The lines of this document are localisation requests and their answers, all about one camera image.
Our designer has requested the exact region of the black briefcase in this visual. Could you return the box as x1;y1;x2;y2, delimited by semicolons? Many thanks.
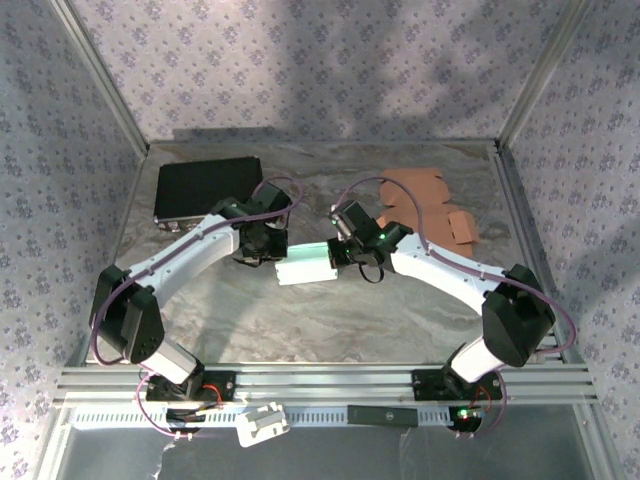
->
152;156;265;235

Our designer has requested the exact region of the aluminium frame post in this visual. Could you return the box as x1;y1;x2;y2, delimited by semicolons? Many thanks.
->
497;0;596;149
49;0;150;154

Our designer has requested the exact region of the black rectangular device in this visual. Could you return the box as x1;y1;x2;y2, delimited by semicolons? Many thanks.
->
346;404;419;428

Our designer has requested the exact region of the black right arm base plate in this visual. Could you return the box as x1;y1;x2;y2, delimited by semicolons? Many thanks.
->
410;368;504;401

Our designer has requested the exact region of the aluminium mounting rail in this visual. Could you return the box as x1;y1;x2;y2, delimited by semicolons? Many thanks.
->
52;362;599;406

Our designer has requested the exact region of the brown paper box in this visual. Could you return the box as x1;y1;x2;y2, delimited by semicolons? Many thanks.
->
375;167;479;259

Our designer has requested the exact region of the aluminium side rail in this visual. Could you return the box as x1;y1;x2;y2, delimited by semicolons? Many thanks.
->
64;147;149;369
492;142;599;386

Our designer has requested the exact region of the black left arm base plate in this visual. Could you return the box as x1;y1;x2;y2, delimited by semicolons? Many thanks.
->
144;369;237;404

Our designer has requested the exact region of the white plastic bracket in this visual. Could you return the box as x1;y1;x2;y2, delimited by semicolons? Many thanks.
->
235;402;291;448

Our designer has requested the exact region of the black controller board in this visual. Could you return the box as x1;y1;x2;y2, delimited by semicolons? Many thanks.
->
448;405;487;432
166;407;207;434

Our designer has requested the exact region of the light blue paper box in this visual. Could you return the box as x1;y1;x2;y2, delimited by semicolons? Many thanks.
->
273;241;341;287

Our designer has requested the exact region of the white slotted cable duct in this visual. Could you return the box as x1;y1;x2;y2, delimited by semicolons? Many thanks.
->
72;403;486;430

